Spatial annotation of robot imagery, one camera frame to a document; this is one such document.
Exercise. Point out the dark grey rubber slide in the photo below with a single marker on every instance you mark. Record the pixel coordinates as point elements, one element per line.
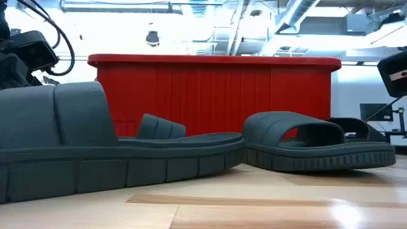
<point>95,171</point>
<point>318,159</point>
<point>365,127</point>
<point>159,127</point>

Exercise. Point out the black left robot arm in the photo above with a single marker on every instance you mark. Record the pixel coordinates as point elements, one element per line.
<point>3,25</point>

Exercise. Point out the red plastic bin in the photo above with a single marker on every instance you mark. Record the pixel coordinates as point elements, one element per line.
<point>206,95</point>

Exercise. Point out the black ceiling fixture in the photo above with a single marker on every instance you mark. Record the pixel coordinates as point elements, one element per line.
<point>51,81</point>

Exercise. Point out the black computer monitor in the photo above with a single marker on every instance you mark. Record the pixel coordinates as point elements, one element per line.
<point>375,112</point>

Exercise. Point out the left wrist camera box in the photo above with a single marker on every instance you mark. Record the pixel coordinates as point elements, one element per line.
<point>35,51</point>

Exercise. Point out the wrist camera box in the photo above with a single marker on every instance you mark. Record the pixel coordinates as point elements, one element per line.
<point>35,51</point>
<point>394,86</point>

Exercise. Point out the black dome ceiling camera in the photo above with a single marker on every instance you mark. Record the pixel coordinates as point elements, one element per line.
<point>152,38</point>

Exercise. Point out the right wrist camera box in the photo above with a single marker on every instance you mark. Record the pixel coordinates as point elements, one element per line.
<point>394,86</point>

